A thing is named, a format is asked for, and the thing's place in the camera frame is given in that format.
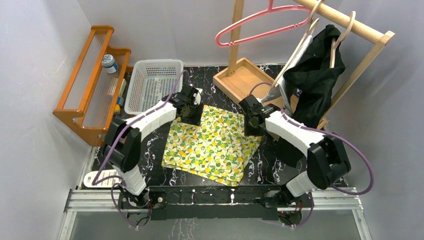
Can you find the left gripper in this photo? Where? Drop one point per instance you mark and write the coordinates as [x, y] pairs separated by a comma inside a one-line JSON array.
[[192, 115]]

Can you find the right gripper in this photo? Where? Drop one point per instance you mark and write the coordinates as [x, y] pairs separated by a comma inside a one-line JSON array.
[[248, 132]]

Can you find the yellow green patterned cloth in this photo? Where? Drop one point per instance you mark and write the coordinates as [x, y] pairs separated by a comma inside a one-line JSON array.
[[217, 149]]

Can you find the white cloth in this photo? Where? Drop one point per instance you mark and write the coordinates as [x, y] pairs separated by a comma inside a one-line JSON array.
[[287, 83]]

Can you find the black skirt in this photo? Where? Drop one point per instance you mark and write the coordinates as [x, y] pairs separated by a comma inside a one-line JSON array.
[[315, 79]]

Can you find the beige wooden hanger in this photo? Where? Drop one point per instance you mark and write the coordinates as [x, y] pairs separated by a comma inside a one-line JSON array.
[[336, 42]]

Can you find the pink hanger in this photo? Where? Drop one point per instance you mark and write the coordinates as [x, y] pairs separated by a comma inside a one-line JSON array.
[[272, 20]]

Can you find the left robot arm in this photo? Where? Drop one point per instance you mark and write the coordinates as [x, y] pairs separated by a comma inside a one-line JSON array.
[[122, 144]]

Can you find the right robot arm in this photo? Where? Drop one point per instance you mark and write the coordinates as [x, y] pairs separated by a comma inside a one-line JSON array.
[[325, 155]]

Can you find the wooden clothes rack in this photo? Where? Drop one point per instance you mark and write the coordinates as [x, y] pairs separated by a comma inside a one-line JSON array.
[[241, 75]]

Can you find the white plastic basket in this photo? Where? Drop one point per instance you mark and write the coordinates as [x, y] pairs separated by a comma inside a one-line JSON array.
[[150, 81]]

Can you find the small white blue jar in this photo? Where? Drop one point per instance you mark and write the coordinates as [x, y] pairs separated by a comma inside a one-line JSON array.
[[109, 64]]

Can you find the orange wooden shelf rack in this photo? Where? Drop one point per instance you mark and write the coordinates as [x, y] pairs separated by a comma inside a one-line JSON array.
[[88, 101]]

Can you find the white label tag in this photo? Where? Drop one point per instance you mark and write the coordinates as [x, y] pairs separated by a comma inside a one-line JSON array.
[[105, 184]]

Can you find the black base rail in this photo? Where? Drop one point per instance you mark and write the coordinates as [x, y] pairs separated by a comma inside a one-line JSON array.
[[222, 202]]

